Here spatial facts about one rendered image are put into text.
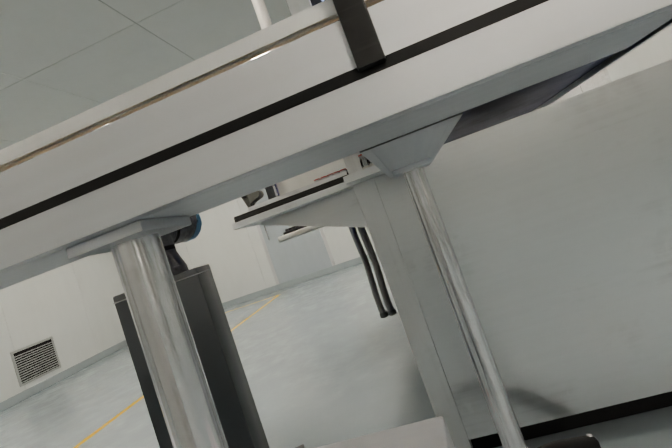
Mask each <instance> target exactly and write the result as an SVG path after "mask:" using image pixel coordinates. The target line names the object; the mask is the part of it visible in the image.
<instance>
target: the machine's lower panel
mask: <svg viewBox="0 0 672 448"><path fill-rule="evenodd" d="M423 168H424V171H425V174H426V177H427V179H428V182H429V185H430V187H431V190H432V193H433V195H434V198H435V201H436V203H437V206H438V209H439V211H440V214H441V217H442V220H443V222H444V225H445V228H446V230H447V233H448V236H449V238H450V241H451V244H452V246H453V249H454V252H455V254H456V257H457V260H458V263H459V265H460V268H461V271H462V273H463V276H464V279H465V281H466V284H467V287H468V289H469V292H470V295H471V297H472V300H473V303H474V306H475V308H476V311H477V314H478V316H479V319H480V322H481V324H482V327H483V330H484V332H485V335H486V338H487V340H488V343H489V346H490V348H491V351H492V354H493V357H494V359H495V362H496V365H497V367H498V370H499V373H500V375H501V378H502V381H503V383H504V386H505V389H506V391H507V394H508V397H509V400H510V402H511V405H512V408H513V410H514V413H515V416H516V418H517V421H518V424H519V426H520V428H521V427H525V426H529V425H533V424H537V423H542V422H546V421H550V420H554V419H558V418H562V417H567V416H571V415H575V414H579V413H583V412H587V411H592V410H596V409H600V408H604V407H608V406H612V405H617V404H621V403H625V402H629V401H633V400H637V399H642V398H646V397H650V396H654V395H658V394H662V393H667V392H671V391H672V59H671V60H668V61H665V62H663V63H660V64H657V65H655V66H652V67H649V68H647V69H644V70H641V71H639V72H636V73H633V74H631V75H628V76H625V77H623V78H620V79H617V80H615V81H612V82H609V83H607V84H604V85H601V86H598V87H596V88H593V89H590V90H588V91H585V92H582V93H580V94H577V95H574V96H572V97H569V98H566V99H564V100H561V101H558V102H556V103H553V104H550V105H548V106H545V107H542V108H540V109H537V110H534V111H532V112H529V113H526V114H524V115H521V116H518V117H516V118H513V119H510V120H508V121H505V122H502V123H500V124H497V125H494V126H491V127H489V128H486V129H483V130H481V131H478V132H475V133H473V134H470V135H467V136H465V137H462V138H459V139H457V140H454V141H451V142H449V143H446V144H443V146H442V148H441V149H440V151H439V152H438V154H437V155H436V157H435V159H434V160H433V162H432V163H431V164H430V165H429V166H426V167H423ZM374 180H375V183H376V185H377V188H378V191H379V194H380V196H381V199H382V202H383V205H384V207H385V210H386V213H387V216H388V218H389V221H390V224H391V227H392V229H393V232H394V235H395V238H396V240H397V243H398V246H399V249H400V251H401V254H402V257H403V260H404V262H405V265H406V268H407V271H408V273H409V276H410V279H411V282H412V284H413V287H414V290H415V293H416V296H417V298H418V301H419V304H420V307H421V309H422V312H423V315H424V318H425V320H426V323H427V326H428V329H429V331H430V334H431V337H432V340H433V342H434V345H435V348H436V351H437V353H438V356H439V359H440V362H441V364H442V367H443V370H444V373H445V375H446V378H447V381H448V384H449V386H450V389H451V392H452V395H453V397H454V400H455V403H456V406H457V408H458V411H459V414H460V417H461V419H462V422H463V425H464V428H465V430H466V433H467V436H468V439H469V440H471V439H475V438H479V437H483V436H487V435H492V434H496V433H498V432H497V430H496V427H495V424H494V421H493V419H492V416H491V413H490V411H489V408H488V405H487V402H486V400H485V397H484V394H483V392H482V389H481V386H480V383H479V381H478V378H477V375H476V373H475V370H474V367H473V364H472V362H471V359H470V356H469V354H468V351H467V348H466V345H465V343H464V340H463V337H462V335H461V332H460V329H459V326H458V324H457V321H456V318H455V316H454V313H453V310H452V307H451V305H450V302H449V299H448V297H447V294H446V291H445V288H444V286H443V283H442V280H441V278H440V275H439V272H438V269H437V267H436V264H435V261H434V259H433V256H432V253H431V250H430V248H429V245H428V242H427V240H426V237H425V234H424V231H423V229H422V226H421V223H420V221H419V218H418V215H417V212H416V210H415V207H414V204H413V202H412V199H411V196H410V193H409V191H408V188H407V185H406V183H405V180H404V177H403V175H402V176H399V177H396V178H395V177H392V178H389V177H388V176H387V175H386V174H382V175H379V176H377V177H374Z"/></svg>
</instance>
